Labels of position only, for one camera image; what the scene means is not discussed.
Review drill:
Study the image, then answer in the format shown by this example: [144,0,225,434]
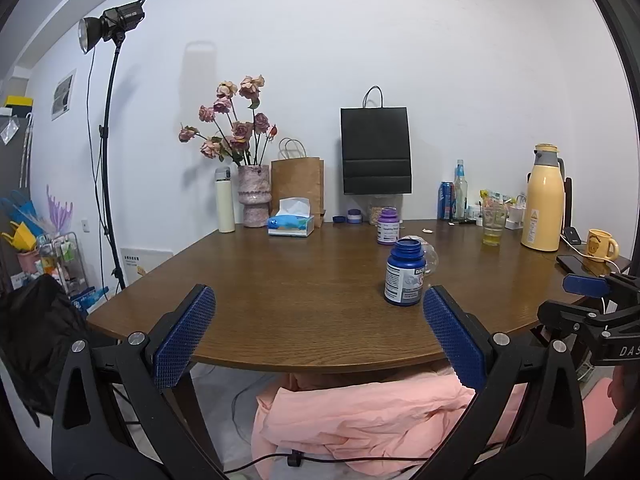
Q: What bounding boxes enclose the blue tissue box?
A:
[267,197,316,238]

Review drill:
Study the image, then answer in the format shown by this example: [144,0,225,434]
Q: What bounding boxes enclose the white board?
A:
[120,246,174,289]

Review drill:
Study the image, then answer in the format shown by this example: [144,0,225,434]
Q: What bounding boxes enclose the wire storage rack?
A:
[37,232,92,307]

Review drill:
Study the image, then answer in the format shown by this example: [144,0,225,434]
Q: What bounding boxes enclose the black smartphone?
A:
[556,254,604,276]

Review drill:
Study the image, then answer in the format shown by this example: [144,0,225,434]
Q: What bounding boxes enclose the yellow thermos jug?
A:
[520,143,567,253]

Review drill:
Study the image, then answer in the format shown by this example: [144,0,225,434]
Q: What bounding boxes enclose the yellow mug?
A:
[584,228,620,262]

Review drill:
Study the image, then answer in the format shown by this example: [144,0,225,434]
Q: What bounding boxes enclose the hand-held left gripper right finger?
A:
[414,285,587,480]

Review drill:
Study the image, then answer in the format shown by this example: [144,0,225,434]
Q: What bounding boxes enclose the blue plastic hangers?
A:
[0,189,39,227]

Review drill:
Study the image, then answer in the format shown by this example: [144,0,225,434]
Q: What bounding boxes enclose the purple plastic hangers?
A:
[46,184,74,234]

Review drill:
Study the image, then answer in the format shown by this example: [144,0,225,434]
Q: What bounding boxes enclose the white charging cable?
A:
[560,234,630,311]

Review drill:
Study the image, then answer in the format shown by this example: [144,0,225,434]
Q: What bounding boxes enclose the brown paper bag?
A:
[270,137,326,224]

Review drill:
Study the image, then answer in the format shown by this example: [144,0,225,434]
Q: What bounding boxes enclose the pile of snack packets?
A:
[477,187,527,231]

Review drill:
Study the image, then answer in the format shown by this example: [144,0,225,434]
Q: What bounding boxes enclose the black studio light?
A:
[78,0,148,55]

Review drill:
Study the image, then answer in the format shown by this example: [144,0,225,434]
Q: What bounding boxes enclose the black floor cable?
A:
[222,451,437,475]

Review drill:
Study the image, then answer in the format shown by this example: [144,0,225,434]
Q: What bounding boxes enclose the clear jar of nuts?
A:
[368,202,397,225]

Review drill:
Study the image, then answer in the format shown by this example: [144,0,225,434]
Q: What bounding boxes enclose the black jacket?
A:
[0,273,92,427]

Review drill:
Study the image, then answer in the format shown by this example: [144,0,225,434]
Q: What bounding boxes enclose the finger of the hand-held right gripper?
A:
[537,299,640,342]
[562,272,640,306]

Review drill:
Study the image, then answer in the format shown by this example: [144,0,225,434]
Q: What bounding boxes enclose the blue pill bottle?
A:
[383,239,427,307]

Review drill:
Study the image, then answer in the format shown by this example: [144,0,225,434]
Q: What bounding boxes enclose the black paper bag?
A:
[340,85,413,196]

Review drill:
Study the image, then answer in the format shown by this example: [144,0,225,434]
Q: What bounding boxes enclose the dried pink flowers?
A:
[178,74,281,167]

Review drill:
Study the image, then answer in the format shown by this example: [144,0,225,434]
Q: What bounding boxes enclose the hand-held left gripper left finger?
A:
[51,284,226,480]

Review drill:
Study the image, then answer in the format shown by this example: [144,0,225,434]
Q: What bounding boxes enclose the blue drink can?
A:
[438,180,455,220]

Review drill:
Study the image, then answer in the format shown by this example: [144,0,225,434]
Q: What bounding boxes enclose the wall poster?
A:
[51,70,77,121]

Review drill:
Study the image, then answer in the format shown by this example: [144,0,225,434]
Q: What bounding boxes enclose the pink speckled vase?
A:
[237,164,272,228]

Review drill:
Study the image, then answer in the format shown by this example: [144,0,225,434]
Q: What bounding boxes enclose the drinking glass with yellow liquid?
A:
[481,204,508,247]

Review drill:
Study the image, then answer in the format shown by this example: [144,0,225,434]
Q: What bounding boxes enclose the white thermos bottle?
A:
[215,166,237,234]

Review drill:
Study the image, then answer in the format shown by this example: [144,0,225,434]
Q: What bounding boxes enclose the clear glass bottle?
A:
[452,159,470,220]

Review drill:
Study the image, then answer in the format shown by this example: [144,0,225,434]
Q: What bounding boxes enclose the purple pill bottle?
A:
[376,207,401,246]

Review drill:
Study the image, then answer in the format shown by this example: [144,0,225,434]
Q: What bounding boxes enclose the pink cloth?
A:
[251,364,619,477]

